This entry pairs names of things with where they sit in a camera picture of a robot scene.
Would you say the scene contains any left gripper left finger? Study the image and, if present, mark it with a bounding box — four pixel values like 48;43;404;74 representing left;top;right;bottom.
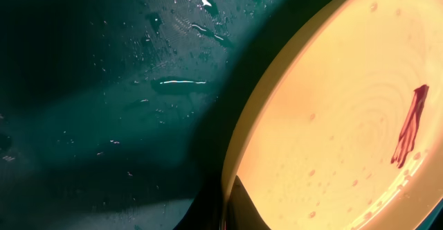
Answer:
174;179;223;230

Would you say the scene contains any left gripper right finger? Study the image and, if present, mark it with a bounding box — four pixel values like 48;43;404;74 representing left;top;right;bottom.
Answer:
225;176;270;230

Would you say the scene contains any yellow plate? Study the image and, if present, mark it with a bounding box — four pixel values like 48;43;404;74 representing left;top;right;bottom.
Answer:
221;0;442;229

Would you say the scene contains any teal plastic tray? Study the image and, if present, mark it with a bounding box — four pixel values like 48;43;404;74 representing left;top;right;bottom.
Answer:
0;0;443;230

